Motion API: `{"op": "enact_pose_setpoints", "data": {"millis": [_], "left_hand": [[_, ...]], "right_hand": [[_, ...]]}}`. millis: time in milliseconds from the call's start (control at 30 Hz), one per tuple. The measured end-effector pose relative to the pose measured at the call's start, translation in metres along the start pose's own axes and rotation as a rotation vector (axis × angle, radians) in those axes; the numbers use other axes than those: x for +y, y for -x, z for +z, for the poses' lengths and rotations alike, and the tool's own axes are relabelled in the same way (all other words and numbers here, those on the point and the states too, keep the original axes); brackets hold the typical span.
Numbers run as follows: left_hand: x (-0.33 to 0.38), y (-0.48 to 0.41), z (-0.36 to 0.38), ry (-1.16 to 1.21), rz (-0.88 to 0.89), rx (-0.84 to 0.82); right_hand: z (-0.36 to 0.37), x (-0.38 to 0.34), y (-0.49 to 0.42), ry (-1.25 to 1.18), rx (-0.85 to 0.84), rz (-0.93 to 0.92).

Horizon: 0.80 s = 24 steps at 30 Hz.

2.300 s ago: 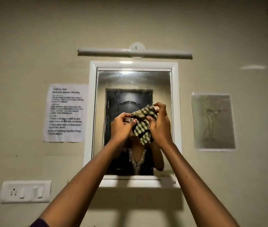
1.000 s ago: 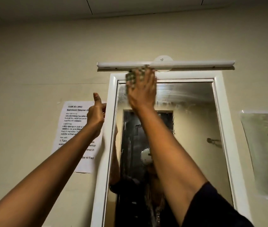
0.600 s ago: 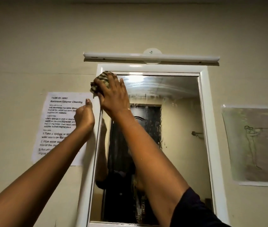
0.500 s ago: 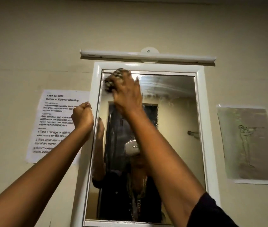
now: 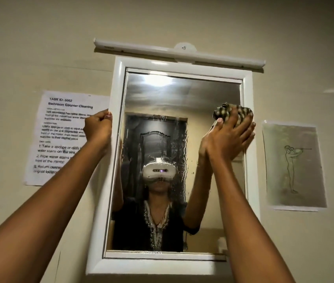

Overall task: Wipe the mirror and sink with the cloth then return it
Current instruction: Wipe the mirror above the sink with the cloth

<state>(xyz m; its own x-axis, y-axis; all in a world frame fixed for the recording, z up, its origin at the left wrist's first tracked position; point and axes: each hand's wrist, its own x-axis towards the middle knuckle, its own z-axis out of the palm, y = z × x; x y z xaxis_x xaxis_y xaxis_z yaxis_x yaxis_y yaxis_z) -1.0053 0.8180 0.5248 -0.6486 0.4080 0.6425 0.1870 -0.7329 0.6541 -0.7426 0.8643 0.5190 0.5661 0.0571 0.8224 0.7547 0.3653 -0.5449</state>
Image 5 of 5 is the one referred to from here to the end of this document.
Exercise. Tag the person's left forearm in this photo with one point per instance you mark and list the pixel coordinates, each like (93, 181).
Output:
(46, 209)

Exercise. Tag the brown checkered cleaning cloth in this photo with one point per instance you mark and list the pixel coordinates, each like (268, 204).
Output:
(223, 111)

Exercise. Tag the person's right hand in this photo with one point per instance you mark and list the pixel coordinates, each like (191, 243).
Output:
(226, 141)

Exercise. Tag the paper with line drawing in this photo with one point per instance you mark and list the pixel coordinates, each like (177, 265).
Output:
(295, 173)

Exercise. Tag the white framed wall mirror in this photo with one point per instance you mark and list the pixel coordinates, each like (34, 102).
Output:
(184, 94)

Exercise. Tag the person's left fingers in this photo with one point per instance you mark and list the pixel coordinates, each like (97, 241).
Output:
(105, 115)

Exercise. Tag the printed white instruction sheet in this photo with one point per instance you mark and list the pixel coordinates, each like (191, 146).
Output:
(53, 123)

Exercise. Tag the person's right forearm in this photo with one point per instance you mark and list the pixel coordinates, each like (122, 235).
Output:
(243, 221)

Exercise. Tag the person's left hand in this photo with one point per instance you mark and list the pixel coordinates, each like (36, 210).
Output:
(97, 126)

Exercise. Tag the person's right thumb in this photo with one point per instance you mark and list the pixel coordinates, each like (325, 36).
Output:
(219, 125)

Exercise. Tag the white tube light fixture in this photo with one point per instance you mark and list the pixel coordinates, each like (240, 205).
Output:
(143, 49)

